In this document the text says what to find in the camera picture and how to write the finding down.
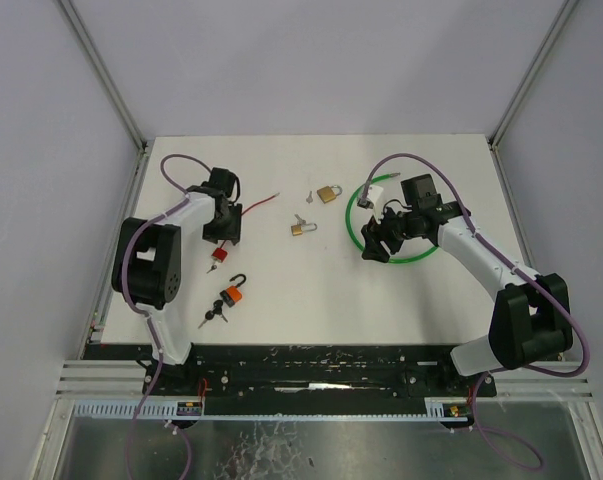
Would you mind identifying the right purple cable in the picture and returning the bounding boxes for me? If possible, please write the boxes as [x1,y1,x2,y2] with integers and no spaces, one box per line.
[363,153,591,471]

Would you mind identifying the red cable lock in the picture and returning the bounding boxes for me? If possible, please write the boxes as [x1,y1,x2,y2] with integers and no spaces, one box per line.
[210,192,280,267]

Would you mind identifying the keys of orange padlock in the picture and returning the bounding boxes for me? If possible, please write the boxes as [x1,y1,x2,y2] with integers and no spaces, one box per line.
[198,299,228,329]

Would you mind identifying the small brass padlock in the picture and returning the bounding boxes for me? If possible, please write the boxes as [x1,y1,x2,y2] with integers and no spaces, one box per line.
[290,223,318,236]

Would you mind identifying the orange black padlock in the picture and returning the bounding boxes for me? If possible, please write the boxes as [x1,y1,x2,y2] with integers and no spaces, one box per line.
[219,273,247,308]

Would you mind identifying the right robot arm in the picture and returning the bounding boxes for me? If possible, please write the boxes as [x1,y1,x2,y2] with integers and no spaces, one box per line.
[359,174,574,376]

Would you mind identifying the green cable lock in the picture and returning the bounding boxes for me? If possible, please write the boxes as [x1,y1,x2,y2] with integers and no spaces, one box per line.
[344,172,438,265]

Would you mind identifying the large brass padlock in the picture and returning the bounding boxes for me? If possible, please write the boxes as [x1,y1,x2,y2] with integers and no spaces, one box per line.
[316,185,343,204]

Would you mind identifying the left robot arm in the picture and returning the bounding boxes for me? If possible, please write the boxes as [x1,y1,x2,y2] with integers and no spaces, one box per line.
[111,167,243,365]

